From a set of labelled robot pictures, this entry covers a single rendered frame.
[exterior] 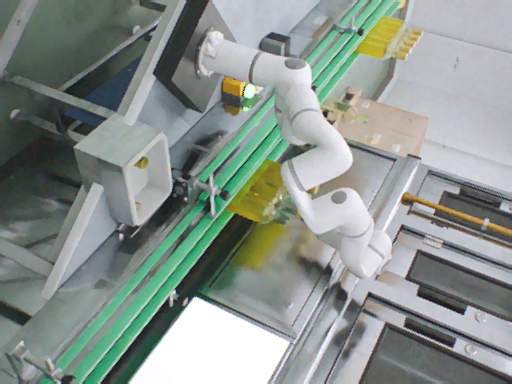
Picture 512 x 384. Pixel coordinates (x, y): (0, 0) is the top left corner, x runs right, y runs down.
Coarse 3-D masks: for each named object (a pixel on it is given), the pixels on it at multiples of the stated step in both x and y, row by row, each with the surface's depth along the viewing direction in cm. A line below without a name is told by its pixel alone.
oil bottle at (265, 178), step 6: (258, 174) 186; (264, 174) 186; (270, 174) 186; (252, 180) 185; (258, 180) 184; (264, 180) 184; (270, 180) 184; (276, 180) 184; (282, 180) 184; (270, 186) 183; (276, 186) 182; (282, 186) 182; (282, 192) 182; (288, 192) 183
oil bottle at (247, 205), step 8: (240, 192) 180; (232, 200) 178; (240, 200) 178; (248, 200) 178; (256, 200) 178; (264, 200) 178; (232, 208) 180; (240, 208) 178; (248, 208) 176; (256, 208) 175; (264, 208) 175; (272, 208) 176; (248, 216) 179; (256, 216) 177; (264, 216) 175
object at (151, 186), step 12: (156, 144) 155; (156, 156) 159; (168, 156) 158; (132, 168) 157; (156, 168) 162; (168, 168) 160; (132, 180) 159; (144, 180) 165; (156, 180) 166; (168, 180) 163; (132, 192) 148; (144, 192) 165; (156, 192) 165; (168, 192) 165; (132, 204) 150; (144, 204) 162; (156, 204) 162; (132, 216) 153; (144, 216) 159
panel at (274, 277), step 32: (256, 224) 192; (288, 224) 191; (224, 256) 180; (256, 256) 181; (288, 256) 182; (320, 256) 182; (224, 288) 172; (256, 288) 173; (288, 288) 173; (320, 288) 172; (256, 320) 164; (288, 320) 165; (288, 352) 157
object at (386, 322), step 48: (384, 192) 207; (432, 192) 210; (480, 192) 209; (432, 240) 192; (480, 240) 193; (192, 288) 176; (336, 288) 173; (384, 288) 176; (432, 288) 178; (480, 288) 179; (144, 336) 164; (336, 336) 164; (384, 336) 167; (432, 336) 166; (480, 336) 165
